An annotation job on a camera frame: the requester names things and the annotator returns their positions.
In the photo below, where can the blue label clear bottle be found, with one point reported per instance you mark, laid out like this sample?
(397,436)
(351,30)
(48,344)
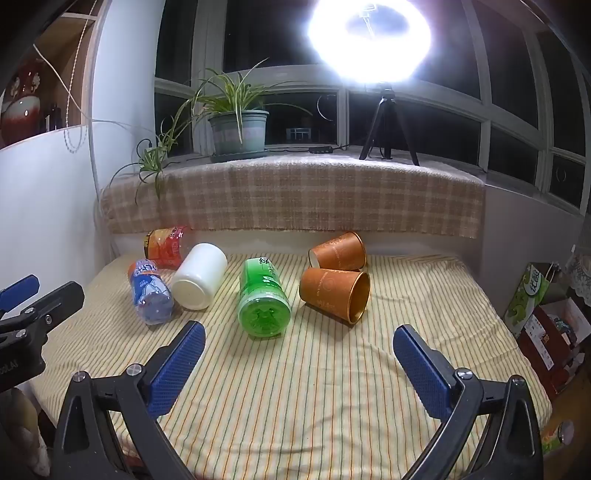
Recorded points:
(148,295)

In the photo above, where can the grey green plant pot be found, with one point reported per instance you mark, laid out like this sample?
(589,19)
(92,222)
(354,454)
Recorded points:
(240,134)

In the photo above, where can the green snack packet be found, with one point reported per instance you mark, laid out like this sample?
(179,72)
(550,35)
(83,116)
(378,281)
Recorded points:
(556,436)

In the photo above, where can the red round vase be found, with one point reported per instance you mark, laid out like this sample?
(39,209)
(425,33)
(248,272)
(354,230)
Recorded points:
(21,110)

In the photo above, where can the plaid beige blanket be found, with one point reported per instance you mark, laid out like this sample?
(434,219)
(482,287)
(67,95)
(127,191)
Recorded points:
(300,198)

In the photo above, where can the white plastic jar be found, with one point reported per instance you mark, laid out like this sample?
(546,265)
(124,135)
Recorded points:
(201,277)

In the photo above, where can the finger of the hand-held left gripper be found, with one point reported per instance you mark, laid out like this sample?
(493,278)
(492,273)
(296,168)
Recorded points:
(18,290)
(55,302)

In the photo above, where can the red cardboard box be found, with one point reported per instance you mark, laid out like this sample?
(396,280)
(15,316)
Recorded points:
(547,341)

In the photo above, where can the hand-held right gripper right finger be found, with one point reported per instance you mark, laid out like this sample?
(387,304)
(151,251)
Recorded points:
(421,373)

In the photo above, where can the orange paper cup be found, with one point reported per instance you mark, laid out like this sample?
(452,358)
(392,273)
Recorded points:
(330,290)
(339,251)

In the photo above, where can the spider plant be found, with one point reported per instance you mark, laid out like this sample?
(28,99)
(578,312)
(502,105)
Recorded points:
(221,94)

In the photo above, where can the white lace cloth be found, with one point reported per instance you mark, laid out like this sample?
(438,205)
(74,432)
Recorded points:
(581,277)

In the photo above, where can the green plastic bottle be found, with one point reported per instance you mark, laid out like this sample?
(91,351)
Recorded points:
(263,300)

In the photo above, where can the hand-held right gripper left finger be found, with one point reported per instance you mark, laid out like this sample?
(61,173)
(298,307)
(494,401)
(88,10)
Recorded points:
(178,369)

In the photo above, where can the beige cloth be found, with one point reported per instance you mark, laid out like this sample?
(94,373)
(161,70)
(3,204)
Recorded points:
(25,429)

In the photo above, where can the wooden shelf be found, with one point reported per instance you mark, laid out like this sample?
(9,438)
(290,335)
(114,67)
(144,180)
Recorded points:
(69,60)

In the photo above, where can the black tripod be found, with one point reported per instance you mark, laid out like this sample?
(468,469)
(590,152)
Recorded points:
(387,120)

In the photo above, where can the orange red drink bottle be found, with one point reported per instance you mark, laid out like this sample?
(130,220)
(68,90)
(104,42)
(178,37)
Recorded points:
(165,245)

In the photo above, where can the green cardboard box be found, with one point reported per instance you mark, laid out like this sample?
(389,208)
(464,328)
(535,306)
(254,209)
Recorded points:
(526,297)

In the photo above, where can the striped yellow cloth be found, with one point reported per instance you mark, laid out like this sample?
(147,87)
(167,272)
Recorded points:
(300,392)

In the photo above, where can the dark pot saucer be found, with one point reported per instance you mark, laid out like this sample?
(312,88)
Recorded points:
(240,156)

